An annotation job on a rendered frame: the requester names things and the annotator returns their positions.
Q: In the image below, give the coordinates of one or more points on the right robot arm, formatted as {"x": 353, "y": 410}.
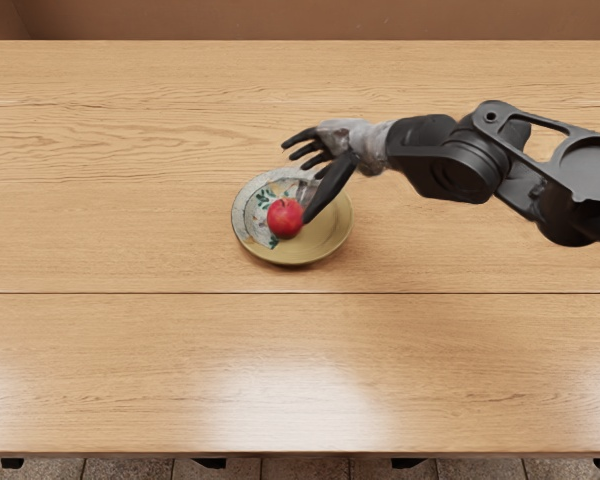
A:
{"x": 500, "y": 160}

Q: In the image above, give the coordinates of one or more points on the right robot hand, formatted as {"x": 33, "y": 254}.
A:
{"x": 341, "y": 138}

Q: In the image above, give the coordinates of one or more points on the red apple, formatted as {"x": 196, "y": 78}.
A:
{"x": 284, "y": 218}

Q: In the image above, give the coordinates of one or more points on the yellow patterned plate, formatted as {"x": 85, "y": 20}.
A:
{"x": 325, "y": 235}

